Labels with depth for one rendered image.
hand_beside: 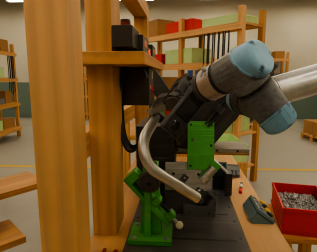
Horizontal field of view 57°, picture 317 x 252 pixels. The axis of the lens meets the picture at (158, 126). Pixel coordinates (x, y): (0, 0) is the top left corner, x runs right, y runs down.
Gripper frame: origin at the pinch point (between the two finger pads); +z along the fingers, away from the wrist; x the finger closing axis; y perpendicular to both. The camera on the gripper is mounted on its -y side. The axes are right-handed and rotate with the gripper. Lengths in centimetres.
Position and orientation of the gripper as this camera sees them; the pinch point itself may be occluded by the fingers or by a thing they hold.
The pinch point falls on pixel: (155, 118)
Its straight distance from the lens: 81.0
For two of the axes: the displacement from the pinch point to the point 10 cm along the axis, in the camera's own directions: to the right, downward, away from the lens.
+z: -5.5, 2.7, 7.9
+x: -7.4, -6.1, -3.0
